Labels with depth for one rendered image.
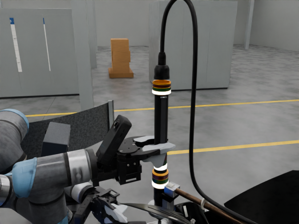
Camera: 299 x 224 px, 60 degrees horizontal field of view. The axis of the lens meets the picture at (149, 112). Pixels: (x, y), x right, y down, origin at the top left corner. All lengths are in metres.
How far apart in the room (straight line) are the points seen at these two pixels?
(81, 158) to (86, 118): 2.06
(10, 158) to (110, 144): 0.36
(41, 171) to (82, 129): 2.08
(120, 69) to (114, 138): 8.20
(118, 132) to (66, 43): 6.07
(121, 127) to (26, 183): 0.22
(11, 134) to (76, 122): 1.74
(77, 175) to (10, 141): 0.34
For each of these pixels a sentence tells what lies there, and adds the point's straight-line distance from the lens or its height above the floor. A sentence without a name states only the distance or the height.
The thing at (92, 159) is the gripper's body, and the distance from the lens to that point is 0.59.
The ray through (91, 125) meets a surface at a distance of 2.70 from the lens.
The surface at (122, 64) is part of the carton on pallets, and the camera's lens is 8.73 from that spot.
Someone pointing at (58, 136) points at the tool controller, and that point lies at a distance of 1.34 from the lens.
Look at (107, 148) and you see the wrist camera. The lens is 0.58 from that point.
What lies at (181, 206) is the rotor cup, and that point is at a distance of 0.81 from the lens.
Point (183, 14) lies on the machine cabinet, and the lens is 6.79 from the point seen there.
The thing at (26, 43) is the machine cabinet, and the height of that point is 1.30.
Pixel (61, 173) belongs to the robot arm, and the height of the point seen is 1.47.
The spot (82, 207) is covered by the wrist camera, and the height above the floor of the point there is 1.20.
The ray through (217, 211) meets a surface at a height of 1.37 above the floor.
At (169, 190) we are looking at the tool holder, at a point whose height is 1.36.
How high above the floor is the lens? 1.77
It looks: 19 degrees down
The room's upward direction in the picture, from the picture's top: straight up
